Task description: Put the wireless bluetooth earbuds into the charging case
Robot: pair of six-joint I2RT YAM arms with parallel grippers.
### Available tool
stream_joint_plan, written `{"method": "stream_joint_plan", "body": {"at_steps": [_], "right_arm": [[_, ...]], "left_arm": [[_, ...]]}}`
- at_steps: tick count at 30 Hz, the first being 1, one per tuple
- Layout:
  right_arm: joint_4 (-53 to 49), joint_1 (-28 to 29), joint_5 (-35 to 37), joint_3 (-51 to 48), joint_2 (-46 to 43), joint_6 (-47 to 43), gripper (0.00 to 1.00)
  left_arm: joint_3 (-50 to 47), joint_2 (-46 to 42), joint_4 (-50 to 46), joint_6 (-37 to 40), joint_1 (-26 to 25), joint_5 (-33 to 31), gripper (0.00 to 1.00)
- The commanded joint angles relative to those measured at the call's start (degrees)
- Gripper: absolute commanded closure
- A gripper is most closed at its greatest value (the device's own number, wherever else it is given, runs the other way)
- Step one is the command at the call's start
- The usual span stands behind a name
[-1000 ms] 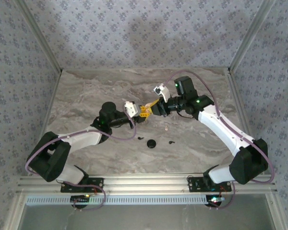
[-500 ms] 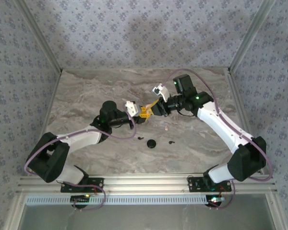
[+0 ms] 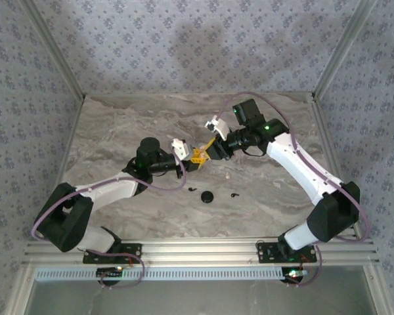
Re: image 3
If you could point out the black round wheel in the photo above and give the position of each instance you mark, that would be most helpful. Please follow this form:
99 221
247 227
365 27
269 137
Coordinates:
207 197

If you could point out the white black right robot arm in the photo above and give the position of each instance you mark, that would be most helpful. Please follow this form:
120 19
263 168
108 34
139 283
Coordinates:
295 164

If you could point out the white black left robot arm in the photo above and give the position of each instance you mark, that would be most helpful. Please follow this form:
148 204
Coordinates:
108 188

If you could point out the aluminium left side rail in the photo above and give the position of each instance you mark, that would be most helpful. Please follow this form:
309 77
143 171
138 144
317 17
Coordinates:
72 138

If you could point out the aluminium right side rail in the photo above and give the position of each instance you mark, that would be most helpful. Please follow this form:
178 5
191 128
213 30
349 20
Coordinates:
329 147

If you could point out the aluminium front frame rail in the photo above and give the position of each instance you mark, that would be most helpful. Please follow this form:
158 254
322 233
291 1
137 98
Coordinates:
197 252

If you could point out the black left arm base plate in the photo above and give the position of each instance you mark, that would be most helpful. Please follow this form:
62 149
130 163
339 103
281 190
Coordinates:
134 251

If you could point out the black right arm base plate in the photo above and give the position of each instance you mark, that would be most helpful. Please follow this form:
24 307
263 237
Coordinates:
266 252

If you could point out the aluminium right corner post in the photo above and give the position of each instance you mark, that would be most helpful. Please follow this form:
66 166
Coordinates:
342 49

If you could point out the aluminium corner post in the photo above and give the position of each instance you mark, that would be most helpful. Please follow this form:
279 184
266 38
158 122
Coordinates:
342 49
54 49

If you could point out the aluminium left corner post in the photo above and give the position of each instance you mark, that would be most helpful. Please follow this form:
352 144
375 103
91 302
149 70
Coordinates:
54 49

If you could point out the aluminium left lower frame post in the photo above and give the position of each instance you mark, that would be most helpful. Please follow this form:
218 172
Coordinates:
23 288

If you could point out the aluminium frame post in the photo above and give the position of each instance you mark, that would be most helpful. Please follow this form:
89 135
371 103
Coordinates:
23 288
377 292

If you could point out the aluminium right lower frame post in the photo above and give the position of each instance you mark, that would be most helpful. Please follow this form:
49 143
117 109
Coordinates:
377 292

